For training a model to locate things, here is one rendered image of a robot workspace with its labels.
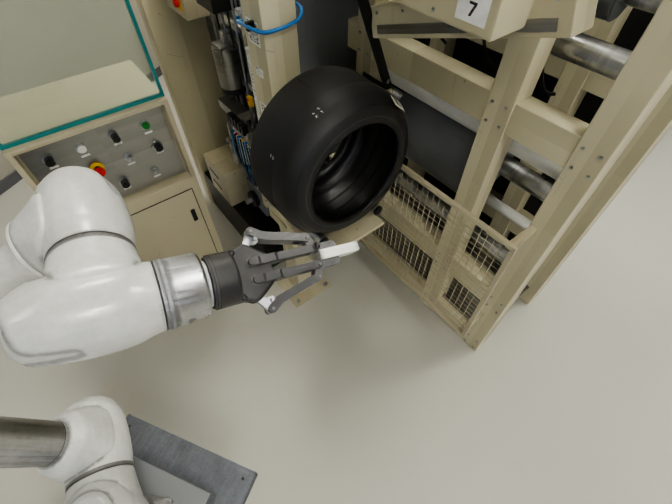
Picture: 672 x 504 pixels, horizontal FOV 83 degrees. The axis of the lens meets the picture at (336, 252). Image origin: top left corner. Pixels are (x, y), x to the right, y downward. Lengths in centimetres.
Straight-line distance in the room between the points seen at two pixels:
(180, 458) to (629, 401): 217
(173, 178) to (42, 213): 132
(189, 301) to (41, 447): 74
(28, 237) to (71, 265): 10
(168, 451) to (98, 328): 106
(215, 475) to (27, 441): 56
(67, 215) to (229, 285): 21
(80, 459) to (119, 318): 77
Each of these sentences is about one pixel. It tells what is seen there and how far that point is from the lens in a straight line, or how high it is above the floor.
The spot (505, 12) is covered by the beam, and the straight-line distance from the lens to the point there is 107.
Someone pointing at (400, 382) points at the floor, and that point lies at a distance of 218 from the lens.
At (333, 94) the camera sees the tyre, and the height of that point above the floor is 144.
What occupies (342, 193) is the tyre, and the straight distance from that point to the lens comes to 163.
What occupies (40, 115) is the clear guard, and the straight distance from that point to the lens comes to 163.
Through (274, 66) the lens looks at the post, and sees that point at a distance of 143.
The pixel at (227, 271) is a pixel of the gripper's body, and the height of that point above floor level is 164.
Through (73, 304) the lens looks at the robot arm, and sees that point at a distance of 48.
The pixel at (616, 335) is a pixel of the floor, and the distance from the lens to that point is 278.
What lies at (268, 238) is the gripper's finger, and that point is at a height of 161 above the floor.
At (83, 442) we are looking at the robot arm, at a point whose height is 102.
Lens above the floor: 203
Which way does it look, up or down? 52 degrees down
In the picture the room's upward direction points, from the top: straight up
